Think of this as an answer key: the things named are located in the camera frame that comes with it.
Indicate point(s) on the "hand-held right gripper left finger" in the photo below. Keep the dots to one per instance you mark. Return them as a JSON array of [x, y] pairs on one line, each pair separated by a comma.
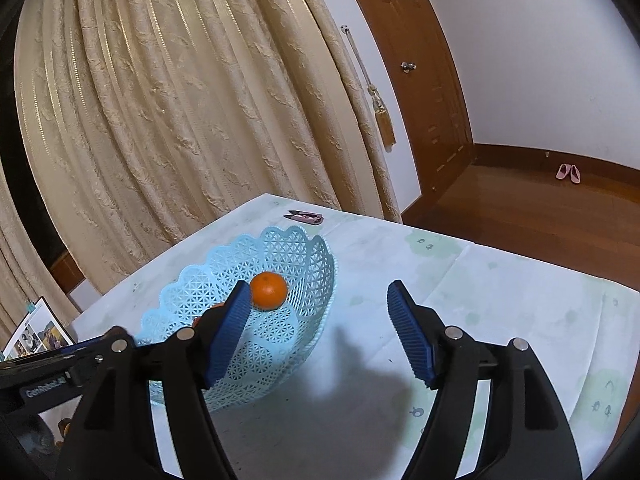
[[227, 340]]

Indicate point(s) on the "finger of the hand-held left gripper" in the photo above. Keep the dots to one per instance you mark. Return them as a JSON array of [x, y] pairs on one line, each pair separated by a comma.
[[55, 356]]

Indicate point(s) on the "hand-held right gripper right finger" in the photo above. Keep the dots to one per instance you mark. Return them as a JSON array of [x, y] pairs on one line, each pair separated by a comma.
[[410, 330]]

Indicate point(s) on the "light blue plastic lattice basket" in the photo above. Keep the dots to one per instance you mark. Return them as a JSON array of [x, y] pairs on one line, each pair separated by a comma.
[[295, 260]]

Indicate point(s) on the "small blue clip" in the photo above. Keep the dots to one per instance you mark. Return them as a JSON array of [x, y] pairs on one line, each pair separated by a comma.
[[31, 304]]

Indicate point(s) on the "beige patterned curtain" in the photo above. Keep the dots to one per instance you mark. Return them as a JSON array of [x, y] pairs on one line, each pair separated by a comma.
[[25, 270], [190, 110]]

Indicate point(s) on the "pale green printed tablecloth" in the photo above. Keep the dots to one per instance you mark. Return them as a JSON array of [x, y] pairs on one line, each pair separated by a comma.
[[500, 310]]

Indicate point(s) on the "pink thread snips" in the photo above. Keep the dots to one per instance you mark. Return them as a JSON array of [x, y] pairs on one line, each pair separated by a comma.
[[310, 218]]

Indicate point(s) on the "gold tassel curtain tieback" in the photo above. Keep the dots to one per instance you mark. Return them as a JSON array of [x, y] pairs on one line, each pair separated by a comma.
[[386, 127]]

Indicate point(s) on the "pink slipper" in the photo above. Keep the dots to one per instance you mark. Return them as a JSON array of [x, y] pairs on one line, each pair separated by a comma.
[[563, 171], [575, 174]]

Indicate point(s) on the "metal door knob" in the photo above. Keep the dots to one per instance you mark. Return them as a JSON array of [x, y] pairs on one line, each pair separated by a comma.
[[409, 66]]

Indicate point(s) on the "brown wooden door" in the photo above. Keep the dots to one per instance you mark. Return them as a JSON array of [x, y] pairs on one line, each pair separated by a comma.
[[415, 20]]

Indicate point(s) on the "standing photo frame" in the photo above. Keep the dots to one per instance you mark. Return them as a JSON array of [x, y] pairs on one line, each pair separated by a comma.
[[40, 332]]

